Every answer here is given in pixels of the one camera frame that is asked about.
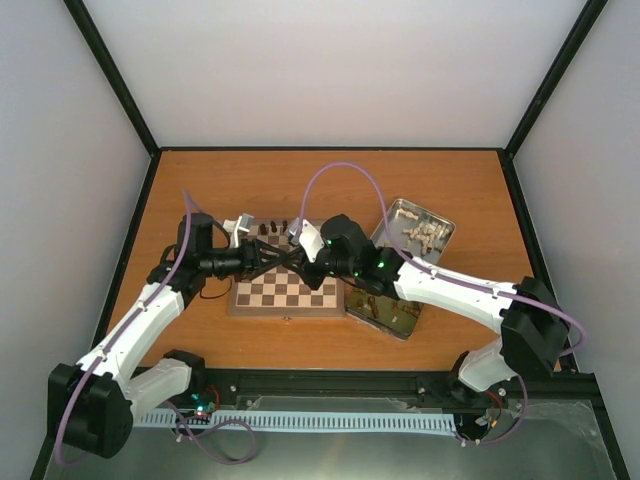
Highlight small green circuit board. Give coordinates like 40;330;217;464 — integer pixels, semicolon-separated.
177;392;220;419

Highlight black frame post left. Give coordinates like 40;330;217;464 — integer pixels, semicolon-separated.
63;0;161;156

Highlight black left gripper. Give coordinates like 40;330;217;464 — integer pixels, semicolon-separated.
202;238;287;282

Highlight black frame post right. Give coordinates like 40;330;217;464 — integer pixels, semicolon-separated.
503;0;610;157

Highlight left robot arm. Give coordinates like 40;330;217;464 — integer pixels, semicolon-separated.
47;213;288;458

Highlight light blue cable duct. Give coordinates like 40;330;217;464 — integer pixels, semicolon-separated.
134;409;457;434

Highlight gold tin tray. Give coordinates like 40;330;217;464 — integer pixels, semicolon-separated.
345;288;423;341

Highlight wooden folding chess board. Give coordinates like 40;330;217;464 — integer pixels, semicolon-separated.
228;218;347;318

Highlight purple cable loop front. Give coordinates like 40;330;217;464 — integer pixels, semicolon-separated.
172;407;257;464

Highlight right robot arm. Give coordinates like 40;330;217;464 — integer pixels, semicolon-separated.
288;214;568;402

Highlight pile of white chess pieces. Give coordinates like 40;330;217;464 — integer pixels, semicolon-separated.
397;208;454;256

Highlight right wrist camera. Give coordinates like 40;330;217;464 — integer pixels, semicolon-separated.
288;217;325;263

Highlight black frame post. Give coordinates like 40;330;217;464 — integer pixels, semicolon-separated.
63;0;161;156
503;0;610;157

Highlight silver tin tray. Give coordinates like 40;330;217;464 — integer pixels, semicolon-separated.
385;199;456;264

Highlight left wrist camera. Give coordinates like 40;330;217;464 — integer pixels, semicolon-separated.
222;213;254;248

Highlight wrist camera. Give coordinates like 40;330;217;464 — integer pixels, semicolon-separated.
222;213;254;248
288;217;325;263

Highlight pile of dark chess pieces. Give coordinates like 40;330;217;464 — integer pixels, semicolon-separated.
348;294;422;323

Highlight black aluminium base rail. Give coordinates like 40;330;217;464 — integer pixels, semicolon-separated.
134;367;596;409

